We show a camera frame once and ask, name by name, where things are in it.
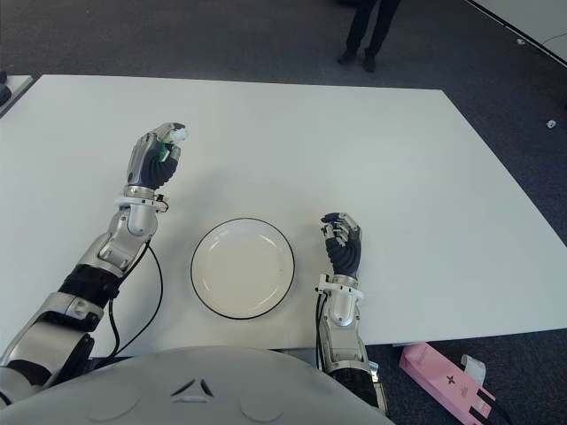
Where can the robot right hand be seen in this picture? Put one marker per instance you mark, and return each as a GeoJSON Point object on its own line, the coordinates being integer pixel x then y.
{"type": "Point", "coordinates": [347, 254]}

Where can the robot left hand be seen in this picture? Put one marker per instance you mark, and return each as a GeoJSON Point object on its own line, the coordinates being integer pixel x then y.
{"type": "Point", "coordinates": [146, 164]}

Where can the green toothpaste tube white cap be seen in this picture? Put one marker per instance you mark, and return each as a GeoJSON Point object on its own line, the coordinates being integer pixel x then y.
{"type": "Point", "coordinates": [178, 135]}

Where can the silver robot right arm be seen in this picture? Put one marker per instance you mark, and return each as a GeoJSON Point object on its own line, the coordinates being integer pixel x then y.
{"type": "Point", "coordinates": [345, 336]}

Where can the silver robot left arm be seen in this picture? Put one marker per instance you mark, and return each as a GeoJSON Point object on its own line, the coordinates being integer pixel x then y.
{"type": "Point", "coordinates": [88, 283]}

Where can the white plate black rim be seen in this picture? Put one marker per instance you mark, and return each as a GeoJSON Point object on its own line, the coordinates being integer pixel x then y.
{"type": "Point", "coordinates": [243, 268]}

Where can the white side table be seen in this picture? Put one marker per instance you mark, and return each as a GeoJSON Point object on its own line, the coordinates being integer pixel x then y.
{"type": "Point", "coordinates": [15, 95]}

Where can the pink cardboard box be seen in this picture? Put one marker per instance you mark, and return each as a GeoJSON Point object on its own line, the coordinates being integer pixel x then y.
{"type": "Point", "coordinates": [443, 376]}

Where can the white paper roll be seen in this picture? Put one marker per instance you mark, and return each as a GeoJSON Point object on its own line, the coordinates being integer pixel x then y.
{"type": "Point", "coordinates": [473, 367]}

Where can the grey robot torso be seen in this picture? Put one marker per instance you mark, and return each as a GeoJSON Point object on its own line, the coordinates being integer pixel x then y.
{"type": "Point", "coordinates": [199, 394]}

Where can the person in black trousers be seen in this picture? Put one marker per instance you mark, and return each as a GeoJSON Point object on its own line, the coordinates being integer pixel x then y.
{"type": "Point", "coordinates": [370, 26]}

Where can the white background table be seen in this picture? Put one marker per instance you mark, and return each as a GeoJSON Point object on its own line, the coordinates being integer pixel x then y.
{"type": "Point", "coordinates": [531, 22]}

